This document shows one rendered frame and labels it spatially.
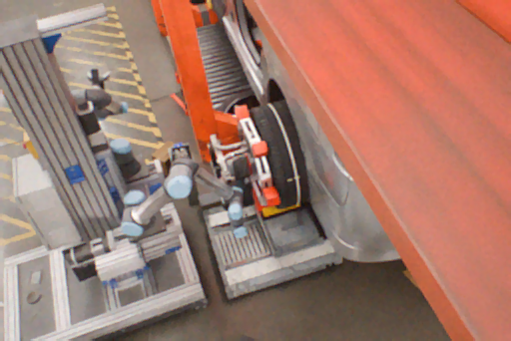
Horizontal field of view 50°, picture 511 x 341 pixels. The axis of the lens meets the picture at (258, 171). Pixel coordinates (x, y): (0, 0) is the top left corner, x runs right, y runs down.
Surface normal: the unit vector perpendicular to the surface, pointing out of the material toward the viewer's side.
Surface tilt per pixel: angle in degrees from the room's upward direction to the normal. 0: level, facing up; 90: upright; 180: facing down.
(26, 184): 0
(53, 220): 90
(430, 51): 0
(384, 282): 0
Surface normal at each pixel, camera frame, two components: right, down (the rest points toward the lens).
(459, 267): -0.11, -0.71
